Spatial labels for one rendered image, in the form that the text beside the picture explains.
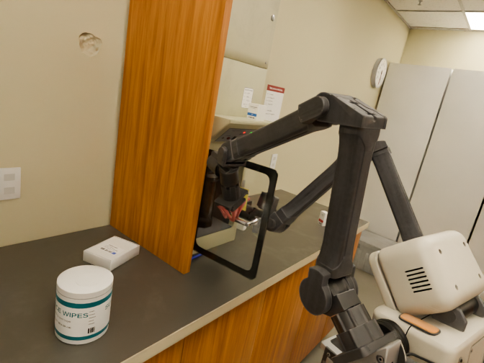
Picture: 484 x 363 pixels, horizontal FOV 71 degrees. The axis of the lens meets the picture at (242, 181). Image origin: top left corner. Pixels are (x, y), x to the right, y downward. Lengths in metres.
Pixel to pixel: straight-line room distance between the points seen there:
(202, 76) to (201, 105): 0.09
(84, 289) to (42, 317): 0.21
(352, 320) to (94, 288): 0.59
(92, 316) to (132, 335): 0.13
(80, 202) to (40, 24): 0.67
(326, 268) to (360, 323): 0.12
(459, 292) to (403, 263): 0.11
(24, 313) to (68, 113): 0.70
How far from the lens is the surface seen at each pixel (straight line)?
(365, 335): 0.73
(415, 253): 0.79
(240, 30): 1.33
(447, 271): 0.81
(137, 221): 1.45
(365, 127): 0.66
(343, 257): 0.73
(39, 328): 1.08
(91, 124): 1.48
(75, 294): 0.93
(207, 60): 1.14
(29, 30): 1.37
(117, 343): 1.01
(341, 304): 0.73
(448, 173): 4.03
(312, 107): 0.70
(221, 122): 1.18
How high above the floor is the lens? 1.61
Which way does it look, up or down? 15 degrees down
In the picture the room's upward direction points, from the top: 11 degrees clockwise
